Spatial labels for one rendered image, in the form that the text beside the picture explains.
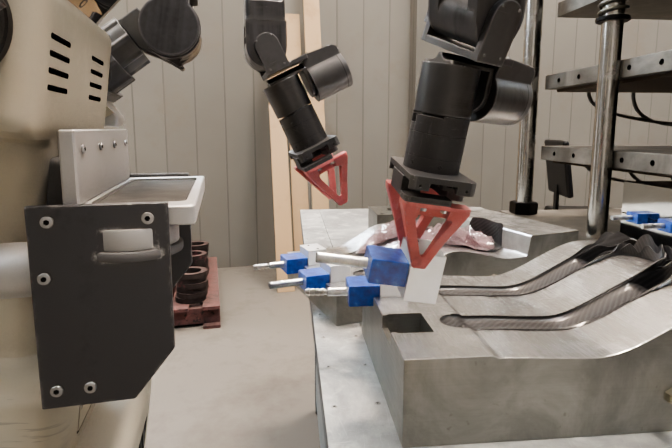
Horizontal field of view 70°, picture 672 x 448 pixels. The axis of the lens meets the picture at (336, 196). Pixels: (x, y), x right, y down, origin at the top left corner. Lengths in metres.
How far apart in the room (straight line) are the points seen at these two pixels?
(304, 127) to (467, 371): 0.41
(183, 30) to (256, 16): 0.10
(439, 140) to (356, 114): 3.52
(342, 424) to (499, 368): 0.17
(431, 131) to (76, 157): 0.31
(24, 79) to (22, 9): 0.05
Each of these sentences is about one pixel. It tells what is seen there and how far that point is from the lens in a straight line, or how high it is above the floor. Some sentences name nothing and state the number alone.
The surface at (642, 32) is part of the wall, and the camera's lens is 5.49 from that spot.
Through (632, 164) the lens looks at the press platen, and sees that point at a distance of 1.52.
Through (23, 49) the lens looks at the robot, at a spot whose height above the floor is 1.16.
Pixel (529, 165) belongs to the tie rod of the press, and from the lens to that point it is 1.90.
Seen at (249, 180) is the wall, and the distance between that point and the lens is 3.86.
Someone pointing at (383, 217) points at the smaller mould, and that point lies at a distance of 1.32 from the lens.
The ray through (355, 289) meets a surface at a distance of 0.62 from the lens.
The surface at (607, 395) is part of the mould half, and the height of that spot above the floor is 0.84.
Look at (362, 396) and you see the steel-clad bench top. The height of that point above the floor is 0.80.
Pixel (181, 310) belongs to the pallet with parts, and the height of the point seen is 0.12.
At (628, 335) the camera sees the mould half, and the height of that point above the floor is 0.89.
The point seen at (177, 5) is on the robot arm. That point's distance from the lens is 0.70.
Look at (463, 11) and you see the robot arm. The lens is 0.46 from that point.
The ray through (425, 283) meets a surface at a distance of 0.52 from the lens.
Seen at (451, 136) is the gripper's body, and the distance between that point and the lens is 0.47.
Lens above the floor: 1.10
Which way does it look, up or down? 8 degrees down
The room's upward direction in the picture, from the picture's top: straight up
